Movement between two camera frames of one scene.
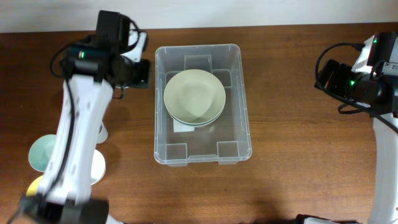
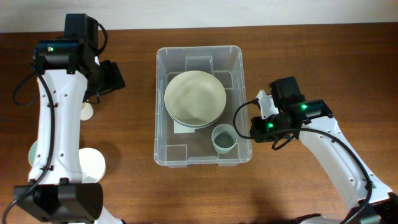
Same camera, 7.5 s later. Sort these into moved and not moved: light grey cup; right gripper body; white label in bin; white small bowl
Moved: right gripper body; light grey cup
Not moved: white small bowl; white label in bin
